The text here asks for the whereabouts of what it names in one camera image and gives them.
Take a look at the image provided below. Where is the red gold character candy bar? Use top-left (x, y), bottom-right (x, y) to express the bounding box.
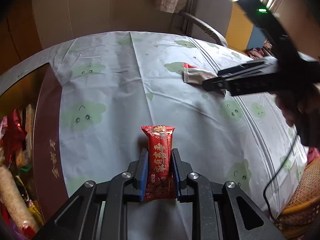
top-left (141, 125), bottom-right (176, 202)

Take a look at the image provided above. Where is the person's right hand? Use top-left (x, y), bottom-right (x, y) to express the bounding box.
top-left (271, 87), bottom-right (319, 127)

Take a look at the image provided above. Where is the yellow cushion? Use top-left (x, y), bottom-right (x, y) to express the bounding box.
top-left (226, 2), bottom-right (253, 53)

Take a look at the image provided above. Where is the white red wafer packet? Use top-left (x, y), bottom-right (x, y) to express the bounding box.
top-left (182, 63), bottom-right (217, 88)

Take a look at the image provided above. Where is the grey armchair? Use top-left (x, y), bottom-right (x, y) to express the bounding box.
top-left (170, 0), bottom-right (233, 47)

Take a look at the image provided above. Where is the pale blue cloud tablecloth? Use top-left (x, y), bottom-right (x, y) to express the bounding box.
top-left (0, 30), bottom-right (309, 240)

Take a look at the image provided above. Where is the woven wicker basket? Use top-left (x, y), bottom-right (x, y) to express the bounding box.
top-left (275, 158), bottom-right (320, 239)

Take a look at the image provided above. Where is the puffed rice bar cartoon wrapper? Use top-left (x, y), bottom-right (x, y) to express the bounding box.
top-left (1, 164), bottom-right (39, 239)

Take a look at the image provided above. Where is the flat red foil packet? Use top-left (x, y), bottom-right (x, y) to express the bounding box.
top-left (2, 109), bottom-right (27, 166)

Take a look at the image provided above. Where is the maroon gold gift box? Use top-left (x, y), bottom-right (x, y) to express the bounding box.
top-left (1, 63), bottom-right (68, 221)

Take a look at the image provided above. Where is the black cable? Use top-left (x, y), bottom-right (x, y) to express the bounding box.
top-left (262, 134), bottom-right (301, 222)

